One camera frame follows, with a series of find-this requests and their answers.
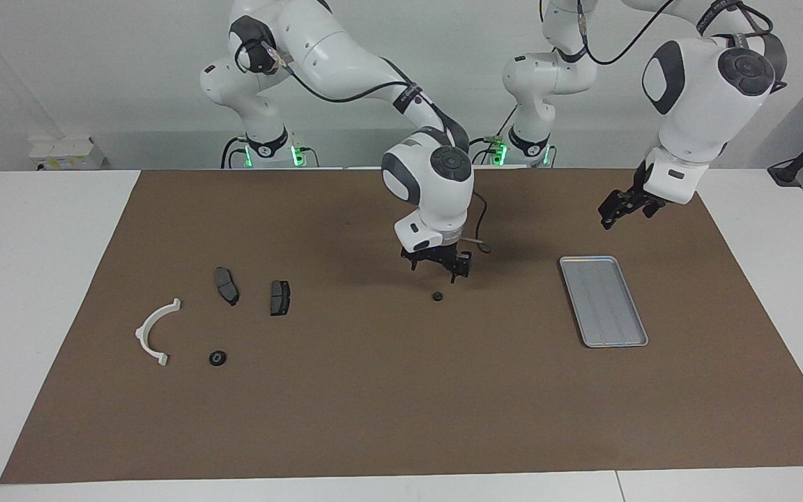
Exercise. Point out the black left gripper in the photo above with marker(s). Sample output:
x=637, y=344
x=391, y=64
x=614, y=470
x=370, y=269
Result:
x=635, y=199

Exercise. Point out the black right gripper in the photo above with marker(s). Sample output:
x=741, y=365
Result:
x=443, y=254

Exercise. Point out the large black bearing gear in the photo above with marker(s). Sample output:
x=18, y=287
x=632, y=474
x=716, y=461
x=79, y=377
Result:
x=217, y=358

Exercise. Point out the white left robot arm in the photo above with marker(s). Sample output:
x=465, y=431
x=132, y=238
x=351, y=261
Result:
x=701, y=104

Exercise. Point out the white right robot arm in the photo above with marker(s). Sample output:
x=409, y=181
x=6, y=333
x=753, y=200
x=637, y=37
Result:
x=346, y=56

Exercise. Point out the silver metal tray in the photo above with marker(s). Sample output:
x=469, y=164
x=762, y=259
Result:
x=607, y=307

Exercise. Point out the brown table mat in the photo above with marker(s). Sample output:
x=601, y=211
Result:
x=401, y=404

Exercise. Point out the dark rectangular brake pad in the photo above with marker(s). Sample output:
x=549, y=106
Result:
x=279, y=298

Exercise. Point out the dark curved brake pad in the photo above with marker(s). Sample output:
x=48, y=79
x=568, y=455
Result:
x=226, y=286

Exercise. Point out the white box with yellow labels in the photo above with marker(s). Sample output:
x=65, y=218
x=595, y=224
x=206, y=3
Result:
x=67, y=153

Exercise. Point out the white curved plastic bracket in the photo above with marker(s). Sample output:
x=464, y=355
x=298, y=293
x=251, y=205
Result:
x=145, y=340

